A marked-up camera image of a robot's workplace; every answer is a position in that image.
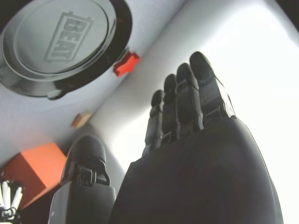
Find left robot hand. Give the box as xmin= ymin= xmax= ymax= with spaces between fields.
xmin=48 ymin=51 xmax=285 ymax=224

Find metal slotted tongs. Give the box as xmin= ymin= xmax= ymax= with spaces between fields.
xmin=0 ymin=179 xmax=24 ymax=210

